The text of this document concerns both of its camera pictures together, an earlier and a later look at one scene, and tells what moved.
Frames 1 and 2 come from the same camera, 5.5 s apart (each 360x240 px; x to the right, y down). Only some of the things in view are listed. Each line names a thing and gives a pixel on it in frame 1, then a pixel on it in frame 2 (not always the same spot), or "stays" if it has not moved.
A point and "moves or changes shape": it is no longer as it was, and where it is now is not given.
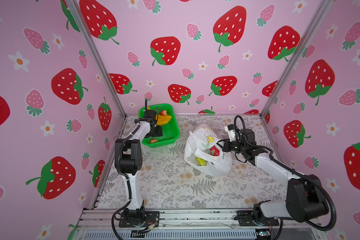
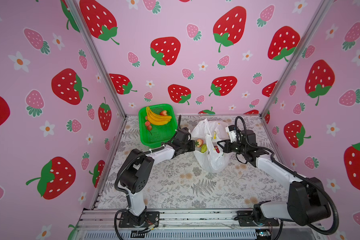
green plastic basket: [170, 129] stays
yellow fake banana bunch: [162, 119] stays
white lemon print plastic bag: [203, 152] moves or changes shape
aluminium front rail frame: [109, 224] stays
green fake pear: [201, 161] -> [203, 148]
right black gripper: [228, 145] stays
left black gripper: [155, 129] -> [187, 142]
